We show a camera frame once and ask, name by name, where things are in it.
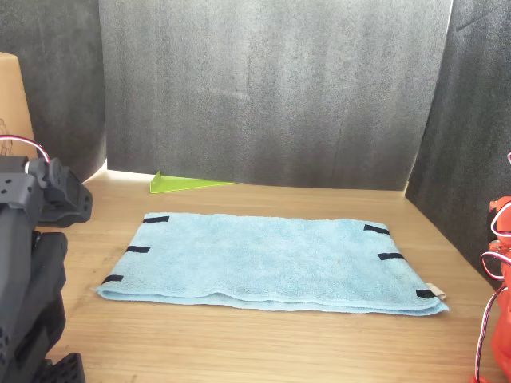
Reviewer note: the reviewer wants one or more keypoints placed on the light blue towel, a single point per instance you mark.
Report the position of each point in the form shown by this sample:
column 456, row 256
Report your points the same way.
column 259, row 259

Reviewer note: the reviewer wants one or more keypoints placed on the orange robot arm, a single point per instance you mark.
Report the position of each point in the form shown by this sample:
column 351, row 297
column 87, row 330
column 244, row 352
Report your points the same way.
column 503, row 339

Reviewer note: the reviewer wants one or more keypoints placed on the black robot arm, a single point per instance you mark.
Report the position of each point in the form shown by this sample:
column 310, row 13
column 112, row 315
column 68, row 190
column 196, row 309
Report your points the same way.
column 20, row 239

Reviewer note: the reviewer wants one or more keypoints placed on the light grey foam backdrop panel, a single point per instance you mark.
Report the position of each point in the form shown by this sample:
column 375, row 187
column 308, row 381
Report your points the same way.
column 259, row 80

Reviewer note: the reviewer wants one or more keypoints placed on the dark grey foam panel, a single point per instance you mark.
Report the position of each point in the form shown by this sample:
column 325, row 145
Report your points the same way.
column 471, row 119
column 60, row 60

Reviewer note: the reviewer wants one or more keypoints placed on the brown cardboard box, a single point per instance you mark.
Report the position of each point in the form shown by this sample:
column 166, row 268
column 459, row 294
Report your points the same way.
column 12, row 99

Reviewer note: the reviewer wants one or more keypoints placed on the green acrylic triangle bracket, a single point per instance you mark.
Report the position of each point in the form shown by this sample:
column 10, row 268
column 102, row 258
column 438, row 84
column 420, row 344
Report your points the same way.
column 175, row 185

